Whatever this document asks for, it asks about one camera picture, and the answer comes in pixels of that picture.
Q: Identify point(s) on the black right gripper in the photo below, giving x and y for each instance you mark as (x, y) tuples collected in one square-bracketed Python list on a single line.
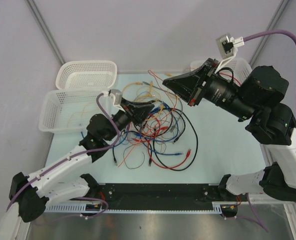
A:
[(188, 86)]

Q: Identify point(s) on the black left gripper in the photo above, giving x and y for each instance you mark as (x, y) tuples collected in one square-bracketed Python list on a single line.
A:
[(139, 111)]

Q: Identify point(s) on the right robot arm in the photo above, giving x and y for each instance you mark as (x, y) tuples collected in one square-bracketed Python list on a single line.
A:
[(257, 100)]

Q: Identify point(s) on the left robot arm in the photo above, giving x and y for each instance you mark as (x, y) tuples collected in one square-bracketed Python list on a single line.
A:
[(31, 194)]

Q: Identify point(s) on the white basket back left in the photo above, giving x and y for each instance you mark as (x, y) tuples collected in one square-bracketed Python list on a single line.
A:
[(86, 73)]

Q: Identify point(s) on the translucent basket front left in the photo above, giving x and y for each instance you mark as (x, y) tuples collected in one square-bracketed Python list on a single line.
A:
[(69, 110)]

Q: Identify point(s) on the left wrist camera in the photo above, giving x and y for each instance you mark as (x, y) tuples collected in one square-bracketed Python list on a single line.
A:
[(115, 97)]

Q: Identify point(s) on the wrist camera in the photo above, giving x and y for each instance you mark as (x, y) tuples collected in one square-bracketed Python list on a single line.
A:
[(115, 97), (228, 48)]

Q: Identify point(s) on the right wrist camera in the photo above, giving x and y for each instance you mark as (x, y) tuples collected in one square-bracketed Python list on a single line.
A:
[(228, 48)]

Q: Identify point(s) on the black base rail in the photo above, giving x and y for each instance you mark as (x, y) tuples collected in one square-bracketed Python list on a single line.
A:
[(159, 196)]

